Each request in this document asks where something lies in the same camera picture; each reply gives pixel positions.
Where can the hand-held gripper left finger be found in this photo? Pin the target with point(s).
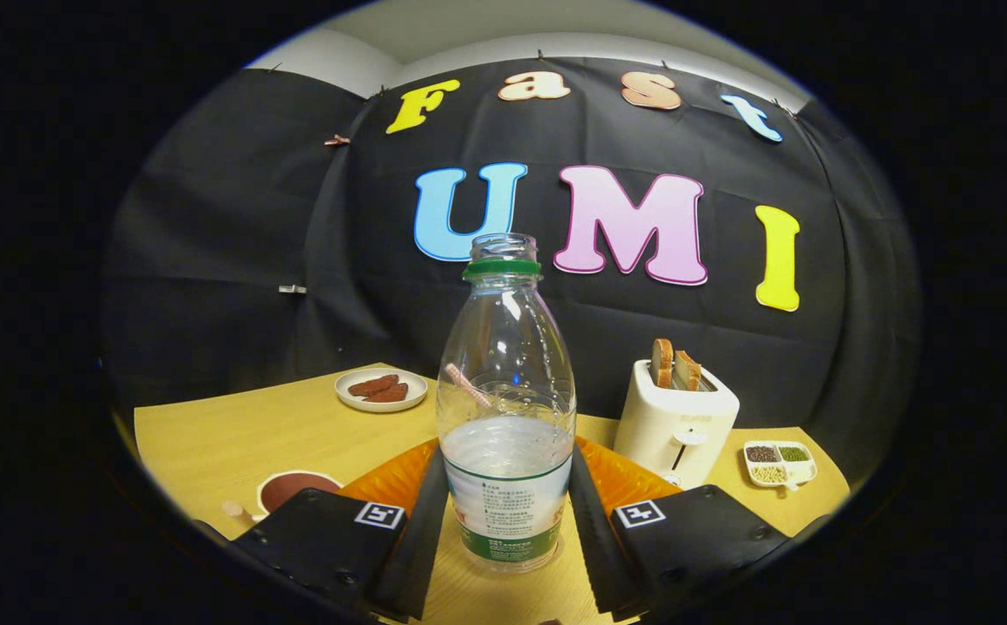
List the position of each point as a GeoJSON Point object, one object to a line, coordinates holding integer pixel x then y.
{"type": "Point", "coordinates": [421, 542]}

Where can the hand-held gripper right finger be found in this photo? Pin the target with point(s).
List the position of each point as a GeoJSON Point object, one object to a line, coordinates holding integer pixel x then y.
{"type": "Point", "coordinates": [595, 542]}

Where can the clear plastic bottle green label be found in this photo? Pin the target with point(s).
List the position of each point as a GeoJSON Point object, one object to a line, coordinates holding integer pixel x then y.
{"type": "Point", "coordinates": [503, 486]}

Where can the white toaster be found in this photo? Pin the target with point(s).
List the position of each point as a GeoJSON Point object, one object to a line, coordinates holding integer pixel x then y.
{"type": "Point", "coordinates": [668, 425]}

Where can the white round plate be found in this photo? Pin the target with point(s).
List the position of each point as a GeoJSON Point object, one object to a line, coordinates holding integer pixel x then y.
{"type": "Point", "coordinates": [408, 401]}

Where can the brown sausage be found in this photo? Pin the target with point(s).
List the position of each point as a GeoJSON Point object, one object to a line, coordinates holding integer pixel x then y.
{"type": "Point", "coordinates": [389, 394]}
{"type": "Point", "coordinates": [371, 385]}

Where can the wooden table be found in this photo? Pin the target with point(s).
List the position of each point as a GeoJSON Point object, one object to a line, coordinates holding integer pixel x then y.
{"type": "Point", "coordinates": [295, 443]}

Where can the pink striped straw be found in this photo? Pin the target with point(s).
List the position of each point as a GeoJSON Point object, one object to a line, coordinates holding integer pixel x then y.
{"type": "Point", "coordinates": [467, 384]}

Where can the toasted bread slice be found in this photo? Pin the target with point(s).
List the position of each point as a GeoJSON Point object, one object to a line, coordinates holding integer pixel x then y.
{"type": "Point", "coordinates": [687, 371]}
{"type": "Point", "coordinates": [661, 363]}

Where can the white divided dish with grains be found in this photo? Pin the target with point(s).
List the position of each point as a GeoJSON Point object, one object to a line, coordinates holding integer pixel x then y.
{"type": "Point", "coordinates": [803, 473]}

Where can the black backdrop cloth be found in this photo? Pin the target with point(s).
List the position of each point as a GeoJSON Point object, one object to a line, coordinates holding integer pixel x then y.
{"type": "Point", "coordinates": [234, 243]}

